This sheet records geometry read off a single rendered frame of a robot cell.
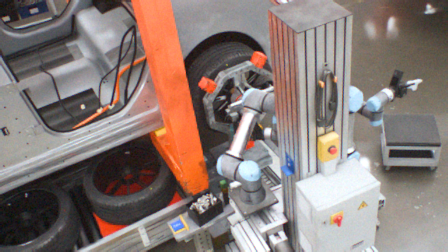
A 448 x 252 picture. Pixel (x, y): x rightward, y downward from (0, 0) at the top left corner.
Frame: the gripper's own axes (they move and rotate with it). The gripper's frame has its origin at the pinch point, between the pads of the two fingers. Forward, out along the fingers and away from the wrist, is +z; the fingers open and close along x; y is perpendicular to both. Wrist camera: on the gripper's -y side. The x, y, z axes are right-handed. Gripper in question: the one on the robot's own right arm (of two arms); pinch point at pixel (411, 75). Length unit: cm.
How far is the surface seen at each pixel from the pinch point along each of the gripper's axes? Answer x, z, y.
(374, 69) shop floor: -144, 137, 105
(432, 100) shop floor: -75, 132, 114
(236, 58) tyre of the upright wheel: -103, -49, -6
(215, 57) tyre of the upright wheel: -113, -59, -9
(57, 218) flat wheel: -135, -197, 56
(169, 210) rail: -98, -132, 72
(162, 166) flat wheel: -125, -117, 57
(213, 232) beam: -84, -112, 100
